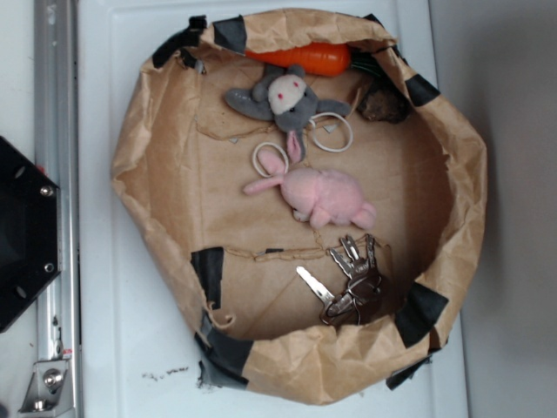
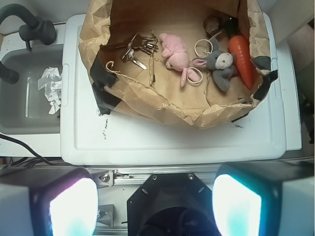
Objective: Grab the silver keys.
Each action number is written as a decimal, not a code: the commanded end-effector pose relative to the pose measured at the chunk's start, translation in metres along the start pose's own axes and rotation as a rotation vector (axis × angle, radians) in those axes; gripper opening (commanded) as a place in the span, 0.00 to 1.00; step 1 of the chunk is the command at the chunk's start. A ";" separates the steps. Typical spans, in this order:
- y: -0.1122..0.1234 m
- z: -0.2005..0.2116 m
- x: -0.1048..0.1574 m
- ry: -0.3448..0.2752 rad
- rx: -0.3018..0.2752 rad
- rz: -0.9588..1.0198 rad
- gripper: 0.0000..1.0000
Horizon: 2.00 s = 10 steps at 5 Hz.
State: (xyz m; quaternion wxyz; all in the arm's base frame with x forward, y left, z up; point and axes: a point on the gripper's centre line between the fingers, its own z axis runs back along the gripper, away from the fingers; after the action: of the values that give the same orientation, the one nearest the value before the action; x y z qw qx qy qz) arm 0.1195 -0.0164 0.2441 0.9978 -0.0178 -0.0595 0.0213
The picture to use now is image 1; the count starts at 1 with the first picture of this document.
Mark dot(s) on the brown paper bag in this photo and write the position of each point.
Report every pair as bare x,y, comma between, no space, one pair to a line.
183,158

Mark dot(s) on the pink plush bunny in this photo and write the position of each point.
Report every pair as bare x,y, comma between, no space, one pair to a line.
318,197

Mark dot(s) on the metal corner bracket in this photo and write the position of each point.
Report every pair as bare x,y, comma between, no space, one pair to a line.
49,393

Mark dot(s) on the orange toy carrot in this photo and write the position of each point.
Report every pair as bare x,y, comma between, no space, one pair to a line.
329,60

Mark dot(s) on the aluminium rail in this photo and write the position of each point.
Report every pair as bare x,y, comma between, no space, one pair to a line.
56,151

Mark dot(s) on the silver key bunch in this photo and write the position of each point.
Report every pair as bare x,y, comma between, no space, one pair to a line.
362,296

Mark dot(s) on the grey plush donkey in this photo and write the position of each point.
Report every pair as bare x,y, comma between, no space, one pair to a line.
283,97

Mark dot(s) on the brown rock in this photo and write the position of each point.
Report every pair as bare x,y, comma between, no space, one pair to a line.
384,103

